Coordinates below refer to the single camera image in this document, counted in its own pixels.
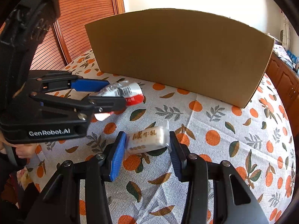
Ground white nougat candy bar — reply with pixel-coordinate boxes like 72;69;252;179
124;120;171;160

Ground white red snack packet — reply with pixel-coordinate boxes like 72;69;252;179
91;80;145;107

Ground left hand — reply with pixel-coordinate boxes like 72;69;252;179
0;133;38;159

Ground wooden louvered wardrobe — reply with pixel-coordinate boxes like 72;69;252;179
31;0;125;70

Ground orange print bed sheet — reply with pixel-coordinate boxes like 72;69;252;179
25;49;296;224

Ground brown cardboard box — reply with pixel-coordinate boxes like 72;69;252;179
85;9;274;108

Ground wooden sideboard cabinet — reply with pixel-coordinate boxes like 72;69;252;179
266;52;299;122

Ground patterned window curtain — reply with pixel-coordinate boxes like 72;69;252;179
280;11;291;51

